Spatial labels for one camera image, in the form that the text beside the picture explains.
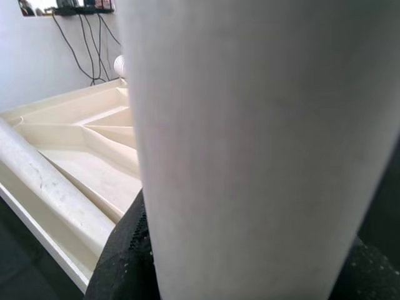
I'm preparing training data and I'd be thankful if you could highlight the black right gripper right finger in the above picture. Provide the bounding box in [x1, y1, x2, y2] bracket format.
[327, 234, 400, 300]

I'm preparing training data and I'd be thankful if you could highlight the black wall cable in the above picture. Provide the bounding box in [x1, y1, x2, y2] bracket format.
[51, 14, 96, 86]
[78, 14, 96, 84]

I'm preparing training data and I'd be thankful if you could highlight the black power strip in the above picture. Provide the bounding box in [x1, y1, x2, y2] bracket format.
[51, 5, 117, 16]

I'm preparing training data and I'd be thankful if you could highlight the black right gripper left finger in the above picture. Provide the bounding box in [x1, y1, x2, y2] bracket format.
[84, 187, 162, 300]

